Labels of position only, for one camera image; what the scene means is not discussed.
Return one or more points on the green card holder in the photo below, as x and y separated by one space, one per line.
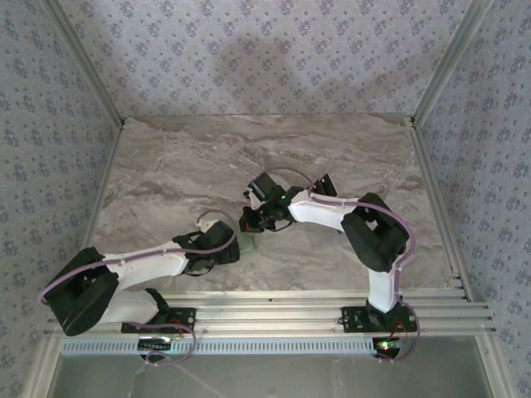
249 244

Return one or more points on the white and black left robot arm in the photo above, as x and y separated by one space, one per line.
145 263

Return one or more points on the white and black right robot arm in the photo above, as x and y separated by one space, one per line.
323 211

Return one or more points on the black credit card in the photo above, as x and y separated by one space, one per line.
317 187
327 185

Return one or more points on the left controller board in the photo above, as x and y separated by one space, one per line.
155 344

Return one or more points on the controller board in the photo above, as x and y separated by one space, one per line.
388 346
155 344

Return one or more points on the grey metal lower panel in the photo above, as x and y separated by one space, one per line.
290 377

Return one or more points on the right controller board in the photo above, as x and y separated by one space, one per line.
388 346

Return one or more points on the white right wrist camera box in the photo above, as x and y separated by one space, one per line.
254 202

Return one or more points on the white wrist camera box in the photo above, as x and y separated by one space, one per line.
203 224
254 202

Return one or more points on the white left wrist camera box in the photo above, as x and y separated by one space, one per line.
203 224

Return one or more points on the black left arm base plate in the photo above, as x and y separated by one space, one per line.
188 317

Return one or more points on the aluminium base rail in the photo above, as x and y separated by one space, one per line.
269 315

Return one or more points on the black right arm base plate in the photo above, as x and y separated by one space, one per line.
348 319

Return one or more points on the aluminium frame leg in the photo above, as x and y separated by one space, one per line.
41 369
495 369

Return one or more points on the aluminium frame post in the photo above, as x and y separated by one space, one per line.
452 58
83 62

